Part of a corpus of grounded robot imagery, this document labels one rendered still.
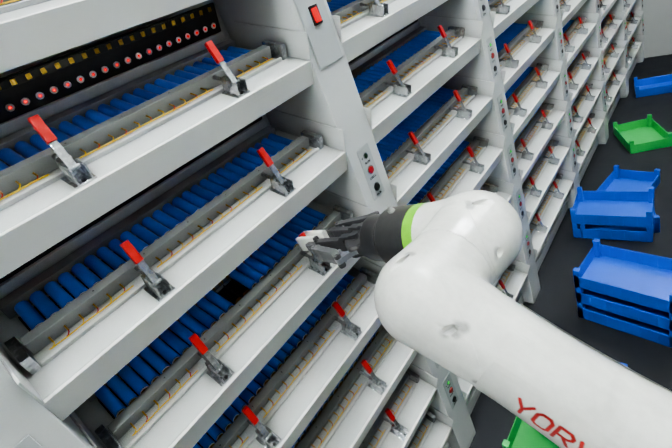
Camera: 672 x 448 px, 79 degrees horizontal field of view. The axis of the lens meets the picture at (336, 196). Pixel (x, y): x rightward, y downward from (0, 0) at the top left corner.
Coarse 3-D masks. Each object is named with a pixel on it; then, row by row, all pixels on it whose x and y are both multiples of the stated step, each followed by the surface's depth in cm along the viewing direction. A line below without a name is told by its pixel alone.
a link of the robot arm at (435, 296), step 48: (432, 240) 45; (384, 288) 42; (432, 288) 40; (480, 288) 40; (432, 336) 39; (480, 336) 37; (528, 336) 37; (480, 384) 38; (528, 384) 35; (576, 384) 34; (624, 384) 34; (576, 432) 34; (624, 432) 32
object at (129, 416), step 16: (320, 224) 90; (288, 256) 83; (272, 272) 81; (288, 272) 82; (256, 288) 78; (240, 304) 75; (224, 320) 73; (208, 336) 71; (192, 352) 69; (176, 368) 67; (160, 384) 65; (144, 400) 63; (128, 416) 61; (112, 432) 60
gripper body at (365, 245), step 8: (376, 216) 64; (368, 224) 63; (360, 232) 64; (368, 232) 62; (352, 240) 67; (360, 240) 63; (368, 240) 62; (352, 248) 65; (360, 248) 64; (368, 248) 63; (376, 248) 62; (360, 256) 65; (368, 256) 64; (376, 256) 63
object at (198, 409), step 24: (288, 288) 80; (312, 288) 80; (264, 312) 76; (288, 312) 76; (264, 336) 72; (288, 336) 76; (240, 360) 69; (264, 360) 72; (216, 384) 66; (240, 384) 69; (96, 408) 65; (192, 408) 64; (216, 408) 65; (96, 432) 60; (168, 432) 61; (192, 432) 62
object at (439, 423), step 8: (432, 408) 124; (424, 416) 125; (432, 416) 124; (440, 416) 124; (424, 424) 125; (432, 424) 124; (440, 424) 125; (448, 424) 124; (416, 432) 121; (424, 432) 122; (432, 432) 123; (440, 432) 123; (448, 432) 123; (416, 440) 122; (424, 440) 121; (432, 440) 121; (440, 440) 121
